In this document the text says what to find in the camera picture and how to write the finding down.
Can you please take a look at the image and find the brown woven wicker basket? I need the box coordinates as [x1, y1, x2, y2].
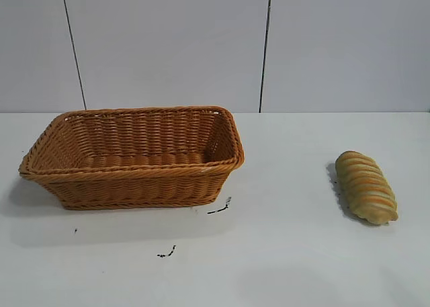
[19, 105, 246, 211]

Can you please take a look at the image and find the long striped bread loaf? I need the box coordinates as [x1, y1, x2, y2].
[335, 150, 399, 226]

